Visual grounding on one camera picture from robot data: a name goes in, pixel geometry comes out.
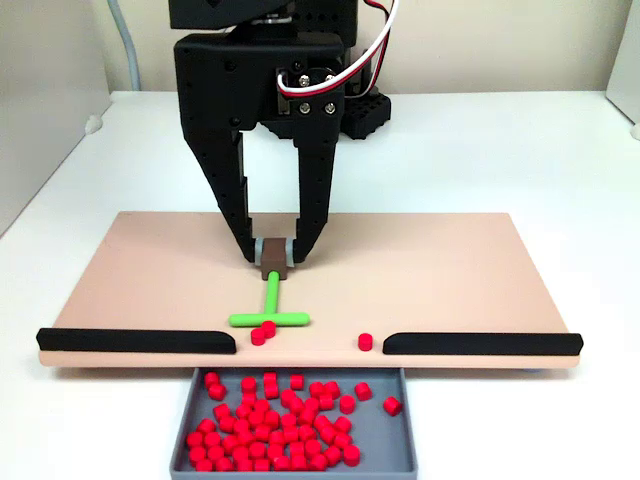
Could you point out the red cylinder granule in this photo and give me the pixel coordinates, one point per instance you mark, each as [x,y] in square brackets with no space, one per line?
[288,397]
[268,328]
[318,461]
[248,384]
[243,411]
[288,420]
[316,389]
[297,381]
[227,424]
[298,462]
[221,412]
[256,448]
[196,454]
[248,400]
[312,446]
[246,438]
[291,433]
[257,336]
[392,405]
[240,454]
[322,421]
[326,401]
[307,432]
[327,434]
[281,463]
[342,440]
[276,437]
[270,378]
[311,404]
[204,465]
[195,440]
[331,387]
[365,341]
[263,432]
[332,454]
[295,405]
[230,442]
[363,390]
[306,416]
[296,448]
[216,453]
[244,465]
[262,465]
[256,417]
[275,451]
[217,391]
[271,391]
[271,419]
[223,464]
[212,440]
[241,426]
[206,426]
[351,455]
[347,404]
[261,406]
[211,378]
[342,424]

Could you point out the grey tray container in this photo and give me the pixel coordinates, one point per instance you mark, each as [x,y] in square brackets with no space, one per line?
[380,440]

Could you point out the beige flat board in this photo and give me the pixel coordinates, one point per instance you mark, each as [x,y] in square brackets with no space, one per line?
[150,280]

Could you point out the black barrier strip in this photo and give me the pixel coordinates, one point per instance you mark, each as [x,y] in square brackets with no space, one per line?
[480,344]
[135,341]

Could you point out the green T-shaped pusher tool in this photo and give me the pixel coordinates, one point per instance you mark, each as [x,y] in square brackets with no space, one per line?
[272,295]

